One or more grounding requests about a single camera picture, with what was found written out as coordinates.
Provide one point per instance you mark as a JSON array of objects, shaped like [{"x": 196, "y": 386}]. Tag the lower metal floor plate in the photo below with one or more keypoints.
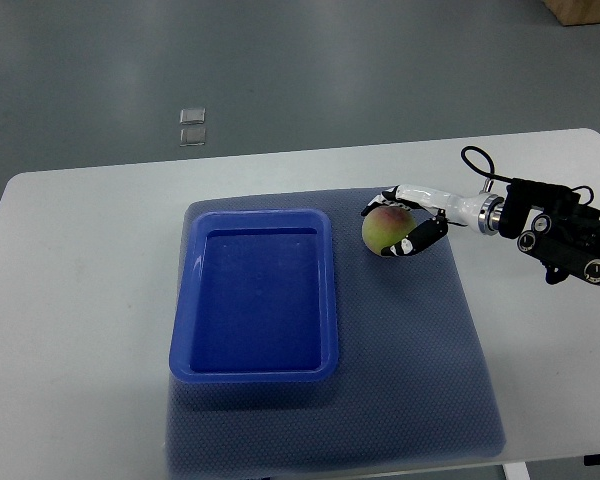
[{"x": 193, "y": 136}]

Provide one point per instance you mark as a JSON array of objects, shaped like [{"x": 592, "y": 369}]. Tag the wooden box corner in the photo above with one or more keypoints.
[{"x": 575, "y": 12}]

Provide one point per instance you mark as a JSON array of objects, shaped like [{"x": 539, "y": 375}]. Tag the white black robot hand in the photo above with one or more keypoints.
[{"x": 434, "y": 211}]

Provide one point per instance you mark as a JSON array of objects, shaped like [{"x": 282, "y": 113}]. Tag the blue plastic tray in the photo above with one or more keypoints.
[{"x": 257, "y": 299}]

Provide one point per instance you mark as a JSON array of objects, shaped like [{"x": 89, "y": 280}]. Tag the grey blue mesh mat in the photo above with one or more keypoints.
[{"x": 411, "y": 383}]

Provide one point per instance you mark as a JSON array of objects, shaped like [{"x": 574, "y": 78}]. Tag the metal floor plate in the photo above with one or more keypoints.
[
  {"x": 192, "y": 116},
  {"x": 193, "y": 136}
]

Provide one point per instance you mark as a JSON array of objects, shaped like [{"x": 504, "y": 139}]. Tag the upper metal floor plate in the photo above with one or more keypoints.
[{"x": 192, "y": 116}]

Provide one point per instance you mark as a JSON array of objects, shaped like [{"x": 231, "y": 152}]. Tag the white table leg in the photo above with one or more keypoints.
[{"x": 516, "y": 471}]

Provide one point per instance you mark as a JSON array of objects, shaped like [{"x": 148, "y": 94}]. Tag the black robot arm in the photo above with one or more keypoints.
[{"x": 548, "y": 222}]

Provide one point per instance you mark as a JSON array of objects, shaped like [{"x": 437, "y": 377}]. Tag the green red peach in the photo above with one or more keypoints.
[{"x": 385, "y": 226}]

